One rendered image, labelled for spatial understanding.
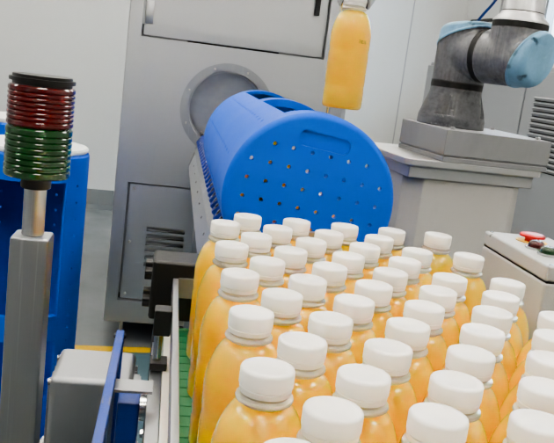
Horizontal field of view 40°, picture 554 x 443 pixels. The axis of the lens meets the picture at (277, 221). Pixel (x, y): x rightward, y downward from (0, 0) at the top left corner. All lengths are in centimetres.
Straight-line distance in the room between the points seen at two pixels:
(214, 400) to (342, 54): 78
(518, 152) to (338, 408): 127
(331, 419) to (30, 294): 42
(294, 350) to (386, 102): 629
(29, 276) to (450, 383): 43
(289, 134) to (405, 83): 569
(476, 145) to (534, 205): 175
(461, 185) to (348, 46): 51
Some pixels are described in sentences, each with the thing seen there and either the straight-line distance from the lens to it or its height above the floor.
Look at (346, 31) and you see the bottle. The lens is 131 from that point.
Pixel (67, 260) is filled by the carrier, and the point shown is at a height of 76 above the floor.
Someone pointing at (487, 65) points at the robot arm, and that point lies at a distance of 170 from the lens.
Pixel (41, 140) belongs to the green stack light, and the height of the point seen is 120.
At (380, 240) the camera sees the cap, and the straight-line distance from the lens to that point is 103.
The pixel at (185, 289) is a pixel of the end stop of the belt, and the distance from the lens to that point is 113.
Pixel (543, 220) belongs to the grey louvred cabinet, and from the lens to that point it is 333.
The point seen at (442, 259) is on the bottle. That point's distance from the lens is 112.
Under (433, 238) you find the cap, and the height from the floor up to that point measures 109.
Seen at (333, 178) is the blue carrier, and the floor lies 113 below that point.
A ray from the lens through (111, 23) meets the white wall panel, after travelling 638.
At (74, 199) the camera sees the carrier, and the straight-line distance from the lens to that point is 197.
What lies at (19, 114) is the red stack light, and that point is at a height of 122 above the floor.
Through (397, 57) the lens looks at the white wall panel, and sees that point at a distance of 686.
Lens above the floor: 129
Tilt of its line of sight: 11 degrees down
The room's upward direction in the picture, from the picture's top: 7 degrees clockwise
